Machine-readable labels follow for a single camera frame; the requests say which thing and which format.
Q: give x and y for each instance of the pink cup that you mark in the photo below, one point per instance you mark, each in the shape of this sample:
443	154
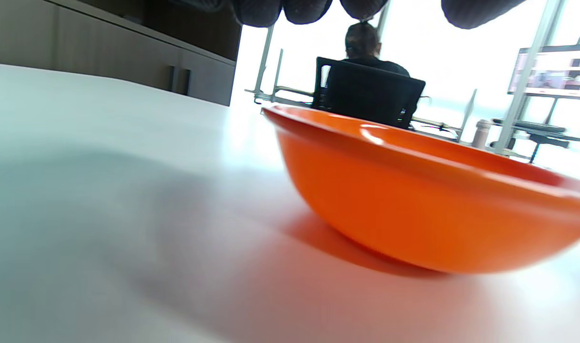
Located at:
482	133

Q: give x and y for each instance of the computer monitor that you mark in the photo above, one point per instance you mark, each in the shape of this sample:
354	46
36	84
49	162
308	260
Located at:
556	71

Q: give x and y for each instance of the black office chair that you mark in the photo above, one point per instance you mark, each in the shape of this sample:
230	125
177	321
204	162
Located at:
366	95

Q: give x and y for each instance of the orange plastic bowl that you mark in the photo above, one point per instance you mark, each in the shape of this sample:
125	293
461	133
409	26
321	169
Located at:
413	200

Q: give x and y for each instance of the person's left hand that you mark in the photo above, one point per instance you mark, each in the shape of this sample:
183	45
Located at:
475	12

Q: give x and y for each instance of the dark brown cabinet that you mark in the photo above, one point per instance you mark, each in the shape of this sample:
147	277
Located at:
104	52

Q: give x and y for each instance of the white desk leg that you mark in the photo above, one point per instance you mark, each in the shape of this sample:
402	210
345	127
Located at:
528	76
266	62

